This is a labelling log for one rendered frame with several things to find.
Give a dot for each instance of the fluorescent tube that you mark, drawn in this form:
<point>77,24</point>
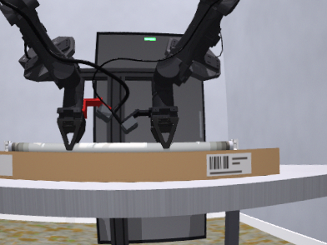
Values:
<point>146,147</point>

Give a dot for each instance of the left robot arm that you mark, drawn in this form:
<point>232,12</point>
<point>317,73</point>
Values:
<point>205,25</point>

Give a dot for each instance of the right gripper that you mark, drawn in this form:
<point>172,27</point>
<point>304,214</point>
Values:
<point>73,102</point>

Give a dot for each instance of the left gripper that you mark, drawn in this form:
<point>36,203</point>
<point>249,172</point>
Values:
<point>164,119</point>

